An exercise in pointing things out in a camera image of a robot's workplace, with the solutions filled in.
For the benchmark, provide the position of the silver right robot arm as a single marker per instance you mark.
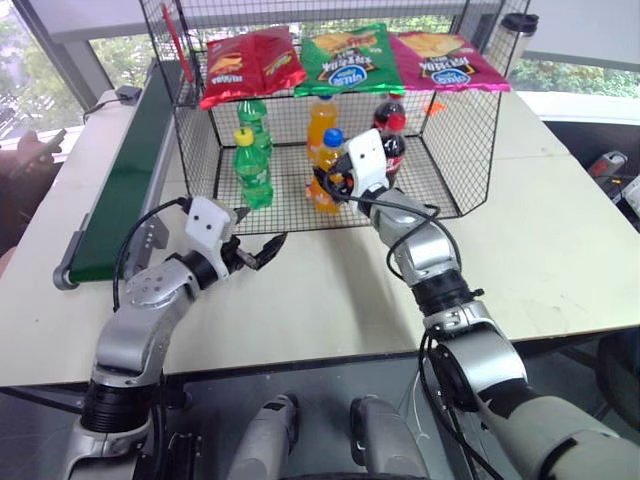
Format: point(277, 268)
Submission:
point(475, 345)

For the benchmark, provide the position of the orange soda bottle blue cap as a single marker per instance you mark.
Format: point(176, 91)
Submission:
point(327, 155)

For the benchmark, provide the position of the person in dark clothes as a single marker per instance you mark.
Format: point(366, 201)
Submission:
point(20, 200)

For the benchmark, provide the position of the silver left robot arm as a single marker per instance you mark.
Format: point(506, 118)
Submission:
point(135, 335)

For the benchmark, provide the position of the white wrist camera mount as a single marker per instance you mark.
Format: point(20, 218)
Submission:
point(206, 222)
point(369, 160)

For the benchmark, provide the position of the person's hand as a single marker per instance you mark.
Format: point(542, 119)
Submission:
point(32, 150)

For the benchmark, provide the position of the red chips bag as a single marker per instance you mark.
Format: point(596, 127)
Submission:
point(250, 65)

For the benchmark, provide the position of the black phone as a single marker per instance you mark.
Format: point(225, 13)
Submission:
point(57, 137)

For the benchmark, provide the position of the black power adapter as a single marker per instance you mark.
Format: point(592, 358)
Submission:
point(128, 94)

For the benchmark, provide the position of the grey handheld device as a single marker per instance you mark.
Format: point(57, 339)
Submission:
point(609, 164)

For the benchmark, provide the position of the green soda bottle yellow cap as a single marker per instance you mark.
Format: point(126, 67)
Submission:
point(254, 175)

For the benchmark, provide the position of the pink chips bag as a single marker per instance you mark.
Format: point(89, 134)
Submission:
point(445, 60)

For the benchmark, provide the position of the cola bottle red cap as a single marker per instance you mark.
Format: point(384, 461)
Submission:
point(396, 150)
point(385, 112)

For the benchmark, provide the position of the green chips bag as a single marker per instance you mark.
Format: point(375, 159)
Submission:
point(345, 60)

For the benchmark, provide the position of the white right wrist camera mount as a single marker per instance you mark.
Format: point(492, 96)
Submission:
point(369, 160)

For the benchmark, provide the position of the red stick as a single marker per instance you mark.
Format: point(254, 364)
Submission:
point(176, 47)

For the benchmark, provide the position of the grey rounded robot leg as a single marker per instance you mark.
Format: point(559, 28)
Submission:
point(265, 440)
point(385, 440)

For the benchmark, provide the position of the green conveyor belt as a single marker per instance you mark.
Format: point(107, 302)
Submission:
point(130, 165)

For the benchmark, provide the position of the grey travel tumbler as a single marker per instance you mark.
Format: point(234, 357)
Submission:
point(515, 37)

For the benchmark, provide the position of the orange tag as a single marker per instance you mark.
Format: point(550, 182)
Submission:
point(435, 107)

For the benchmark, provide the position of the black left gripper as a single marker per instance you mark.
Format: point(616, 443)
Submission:
point(234, 252)

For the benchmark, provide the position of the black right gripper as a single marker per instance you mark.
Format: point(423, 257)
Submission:
point(344, 184)

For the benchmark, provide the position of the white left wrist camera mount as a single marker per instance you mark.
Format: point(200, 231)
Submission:
point(206, 222)

